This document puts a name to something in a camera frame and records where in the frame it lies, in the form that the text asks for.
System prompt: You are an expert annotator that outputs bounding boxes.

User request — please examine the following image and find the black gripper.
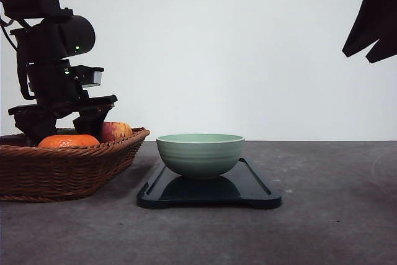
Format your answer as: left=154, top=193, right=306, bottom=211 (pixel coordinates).
left=8, top=59, right=118, bottom=147

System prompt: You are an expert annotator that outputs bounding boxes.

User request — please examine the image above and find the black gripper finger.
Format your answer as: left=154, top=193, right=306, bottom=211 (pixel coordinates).
left=342, top=0, right=397, bottom=57
left=366, top=29, right=397, bottom=63

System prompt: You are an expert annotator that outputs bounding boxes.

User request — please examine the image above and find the light green bowl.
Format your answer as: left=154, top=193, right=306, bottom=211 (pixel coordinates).
left=156, top=133, right=245, bottom=179

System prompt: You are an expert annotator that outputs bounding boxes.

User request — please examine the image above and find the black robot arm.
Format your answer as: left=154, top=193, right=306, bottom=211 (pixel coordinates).
left=0, top=0, right=118, bottom=144

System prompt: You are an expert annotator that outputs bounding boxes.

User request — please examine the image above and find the brown wicker basket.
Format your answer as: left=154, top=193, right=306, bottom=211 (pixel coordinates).
left=0, top=127, right=150, bottom=202

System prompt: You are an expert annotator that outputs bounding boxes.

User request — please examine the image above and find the green avocado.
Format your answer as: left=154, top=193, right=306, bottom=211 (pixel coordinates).
left=56, top=128, right=78, bottom=135

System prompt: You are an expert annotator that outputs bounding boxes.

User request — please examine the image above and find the orange fruit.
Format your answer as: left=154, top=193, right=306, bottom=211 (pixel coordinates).
left=38, top=135, right=100, bottom=148

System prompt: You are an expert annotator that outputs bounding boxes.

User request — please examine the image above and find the red yellow apple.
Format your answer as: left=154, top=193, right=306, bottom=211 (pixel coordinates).
left=100, top=122, right=132, bottom=142

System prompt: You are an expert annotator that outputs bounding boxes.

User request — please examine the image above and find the dark teal rectangular tray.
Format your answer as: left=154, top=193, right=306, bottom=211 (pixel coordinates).
left=136, top=157, right=282, bottom=209

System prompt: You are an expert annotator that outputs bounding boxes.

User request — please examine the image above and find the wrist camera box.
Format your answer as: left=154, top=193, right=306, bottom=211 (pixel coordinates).
left=71, top=65, right=105, bottom=88

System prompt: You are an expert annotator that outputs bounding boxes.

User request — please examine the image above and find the black cable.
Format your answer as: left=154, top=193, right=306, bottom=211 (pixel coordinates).
left=0, top=19, right=18, bottom=52

